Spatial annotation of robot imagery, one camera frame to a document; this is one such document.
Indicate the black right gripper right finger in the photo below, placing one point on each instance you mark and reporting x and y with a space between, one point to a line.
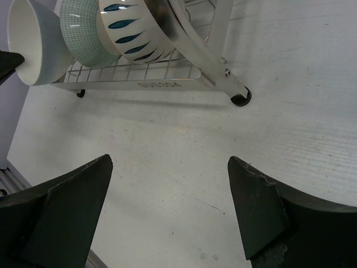
281 226

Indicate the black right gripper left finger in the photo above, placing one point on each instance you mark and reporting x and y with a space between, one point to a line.
53 224

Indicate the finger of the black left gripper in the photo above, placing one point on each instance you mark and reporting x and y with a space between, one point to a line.
9 61

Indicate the white ceramic bowl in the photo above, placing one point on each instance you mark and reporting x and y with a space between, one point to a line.
34 31

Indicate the light green ceramic bowl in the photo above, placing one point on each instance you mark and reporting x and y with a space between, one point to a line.
85 36

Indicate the stainless steel dish rack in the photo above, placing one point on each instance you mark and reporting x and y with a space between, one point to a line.
205 56

